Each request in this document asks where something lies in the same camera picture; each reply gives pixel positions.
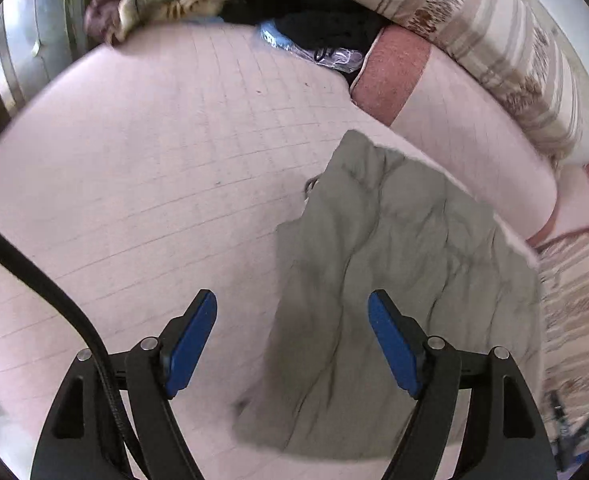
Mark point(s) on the stained glass door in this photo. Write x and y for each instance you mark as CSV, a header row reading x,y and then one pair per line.
x,y
34,35

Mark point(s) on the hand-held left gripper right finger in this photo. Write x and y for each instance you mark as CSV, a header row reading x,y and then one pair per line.
x,y
394,345

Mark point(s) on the pink quilted sofa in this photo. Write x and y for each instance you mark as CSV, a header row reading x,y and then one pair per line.
x,y
149,160

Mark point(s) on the blue plastic bag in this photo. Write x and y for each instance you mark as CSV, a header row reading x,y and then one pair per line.
x,y
299,47

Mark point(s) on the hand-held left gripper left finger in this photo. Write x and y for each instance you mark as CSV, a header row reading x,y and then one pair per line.
x,y
189,345

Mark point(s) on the striped floral cushion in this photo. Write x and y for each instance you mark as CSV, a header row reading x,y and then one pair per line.
x,y
574,300
474,25

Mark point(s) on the black clothing pile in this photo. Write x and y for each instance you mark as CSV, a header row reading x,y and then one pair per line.
x,y
324,15

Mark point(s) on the olive hooded puffer jacket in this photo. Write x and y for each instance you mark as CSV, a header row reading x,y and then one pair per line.
x,y
399,260

